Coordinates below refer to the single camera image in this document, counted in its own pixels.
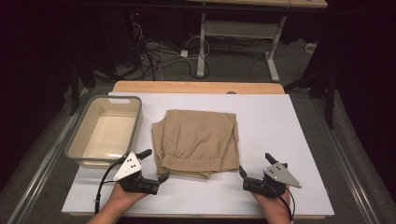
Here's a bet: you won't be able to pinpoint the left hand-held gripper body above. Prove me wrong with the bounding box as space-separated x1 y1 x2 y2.
112 151 160 196

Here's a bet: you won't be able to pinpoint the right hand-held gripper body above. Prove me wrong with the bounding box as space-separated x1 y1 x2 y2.
242 161 303 199

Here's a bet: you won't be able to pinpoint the tan pants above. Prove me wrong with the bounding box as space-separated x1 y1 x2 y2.
150 108 241 180

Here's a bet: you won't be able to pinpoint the person's left hand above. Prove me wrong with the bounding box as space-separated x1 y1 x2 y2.
106 182 149 216

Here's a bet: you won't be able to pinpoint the person's right hand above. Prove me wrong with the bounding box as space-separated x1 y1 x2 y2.
250 188 292 222

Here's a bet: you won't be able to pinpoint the white table board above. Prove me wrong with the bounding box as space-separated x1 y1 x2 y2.
61 91 336 217

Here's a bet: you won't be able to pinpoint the wooden table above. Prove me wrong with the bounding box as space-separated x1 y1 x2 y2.
69 80 326 220

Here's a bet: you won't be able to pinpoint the black stand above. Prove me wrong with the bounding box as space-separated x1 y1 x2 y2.
283 66 339 131
68 57 97 117

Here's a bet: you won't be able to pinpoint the small white floor box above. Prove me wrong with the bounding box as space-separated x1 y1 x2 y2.
304 41 318 54

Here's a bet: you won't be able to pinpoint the white-framed desk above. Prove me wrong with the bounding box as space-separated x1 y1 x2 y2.
186 0 329 83

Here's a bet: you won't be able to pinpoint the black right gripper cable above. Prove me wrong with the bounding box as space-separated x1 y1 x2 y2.
277 186 296 222

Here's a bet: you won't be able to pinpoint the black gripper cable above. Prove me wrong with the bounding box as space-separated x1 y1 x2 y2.
94 159 126 216
277 186 296 222

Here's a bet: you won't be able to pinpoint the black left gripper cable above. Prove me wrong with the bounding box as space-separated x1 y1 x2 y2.
94 159 126 216

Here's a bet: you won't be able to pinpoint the metal floor rail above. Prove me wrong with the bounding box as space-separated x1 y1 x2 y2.
7 88 92 224
310 92 382 224

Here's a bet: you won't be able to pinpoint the tangle of floor cables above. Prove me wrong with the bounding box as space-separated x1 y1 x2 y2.
116 10 233 81

